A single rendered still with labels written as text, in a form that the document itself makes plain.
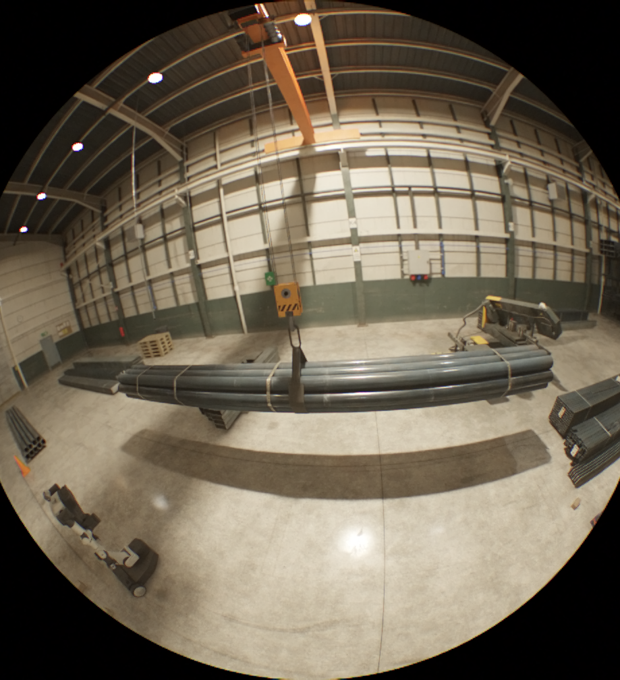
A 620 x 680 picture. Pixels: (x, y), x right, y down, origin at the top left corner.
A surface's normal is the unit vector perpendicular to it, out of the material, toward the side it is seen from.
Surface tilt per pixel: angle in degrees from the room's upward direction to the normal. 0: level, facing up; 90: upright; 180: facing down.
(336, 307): 90
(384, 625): 0
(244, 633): 0
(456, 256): 90
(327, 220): 90
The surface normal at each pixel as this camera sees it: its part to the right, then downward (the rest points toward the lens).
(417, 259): -0.15, 0.37
